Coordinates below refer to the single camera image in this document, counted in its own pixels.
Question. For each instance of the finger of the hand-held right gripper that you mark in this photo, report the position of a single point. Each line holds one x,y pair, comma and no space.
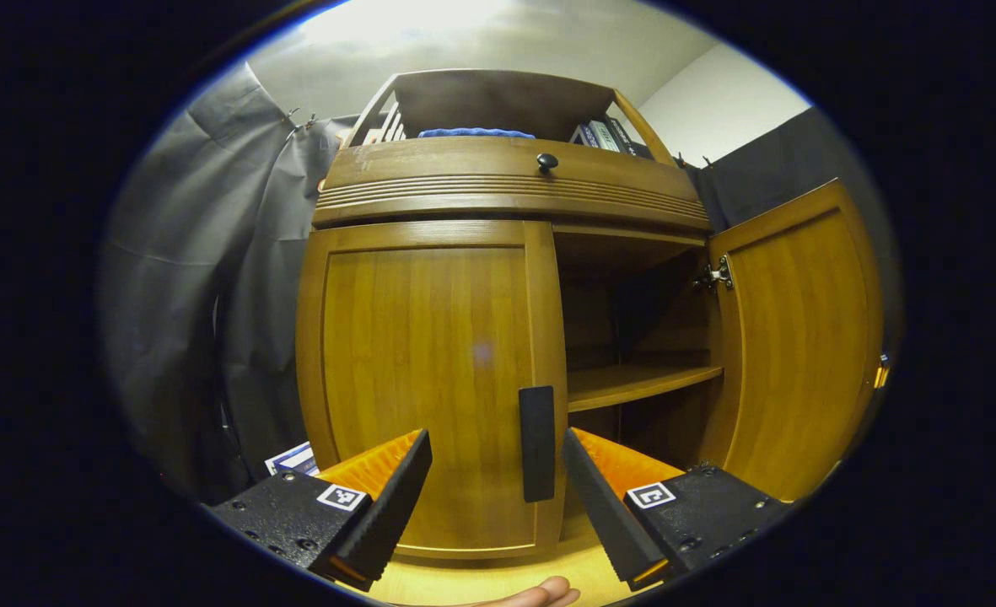
882,371

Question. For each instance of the wooden double-door shoe cabinet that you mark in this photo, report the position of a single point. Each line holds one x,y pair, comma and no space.
498,101

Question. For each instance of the metal door hinge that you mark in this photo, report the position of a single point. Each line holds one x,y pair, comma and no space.
717,275

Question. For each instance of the wooden cabinet door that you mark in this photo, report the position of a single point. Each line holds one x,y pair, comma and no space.
801,337
430,354

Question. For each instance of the wooden drawer front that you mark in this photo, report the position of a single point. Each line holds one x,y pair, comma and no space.
464,181

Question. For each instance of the white blue printed box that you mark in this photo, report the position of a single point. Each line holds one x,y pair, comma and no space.
293,460

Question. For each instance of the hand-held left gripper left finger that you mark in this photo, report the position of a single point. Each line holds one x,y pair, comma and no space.
396,497

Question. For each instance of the blue folded towel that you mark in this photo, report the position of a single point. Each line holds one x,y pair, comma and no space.
476,133

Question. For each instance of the pale grey book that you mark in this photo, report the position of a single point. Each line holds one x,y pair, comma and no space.
605,137

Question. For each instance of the black backdrop cloth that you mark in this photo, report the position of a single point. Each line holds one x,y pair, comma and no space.
177,295

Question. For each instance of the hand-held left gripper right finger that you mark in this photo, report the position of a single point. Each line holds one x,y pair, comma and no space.
594,497

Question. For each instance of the wooden inner shelf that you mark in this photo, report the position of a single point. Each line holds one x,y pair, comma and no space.
632,384

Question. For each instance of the blue white book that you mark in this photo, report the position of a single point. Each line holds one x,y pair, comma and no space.
584,136

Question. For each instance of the black round drawer knob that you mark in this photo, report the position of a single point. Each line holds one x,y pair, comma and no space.
547,162

